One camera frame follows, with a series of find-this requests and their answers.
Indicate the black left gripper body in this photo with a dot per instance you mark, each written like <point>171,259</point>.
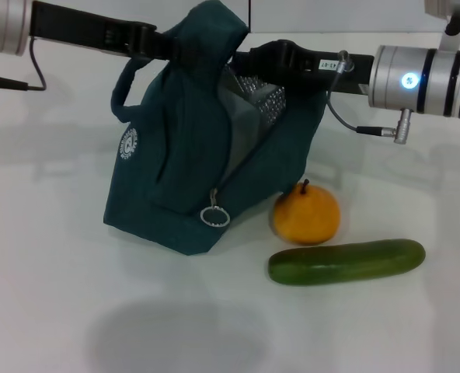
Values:
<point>78,27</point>

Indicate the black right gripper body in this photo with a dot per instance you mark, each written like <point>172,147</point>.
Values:
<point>307,66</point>

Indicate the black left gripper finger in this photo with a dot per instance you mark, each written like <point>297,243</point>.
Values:
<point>152,42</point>

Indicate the dark teal insulated lunch bag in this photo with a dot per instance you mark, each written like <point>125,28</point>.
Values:
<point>183,155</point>

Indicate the yellow orange pear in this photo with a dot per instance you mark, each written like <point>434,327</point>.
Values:
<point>305,213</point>

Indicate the green cucumber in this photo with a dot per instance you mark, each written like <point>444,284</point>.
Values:
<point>346,262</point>

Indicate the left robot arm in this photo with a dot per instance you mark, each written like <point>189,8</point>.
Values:
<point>4,27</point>

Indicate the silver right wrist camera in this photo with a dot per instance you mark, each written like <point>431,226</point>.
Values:
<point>451,15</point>

